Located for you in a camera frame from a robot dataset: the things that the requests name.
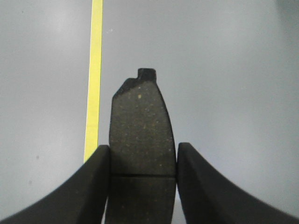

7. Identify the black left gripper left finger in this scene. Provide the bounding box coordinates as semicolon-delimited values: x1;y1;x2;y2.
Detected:
1;145;110;224

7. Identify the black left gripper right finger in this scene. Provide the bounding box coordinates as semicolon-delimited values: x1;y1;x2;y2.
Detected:
177;142;299;224

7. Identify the dark brake pad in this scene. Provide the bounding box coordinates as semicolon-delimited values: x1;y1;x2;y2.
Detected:
105;68;176;224

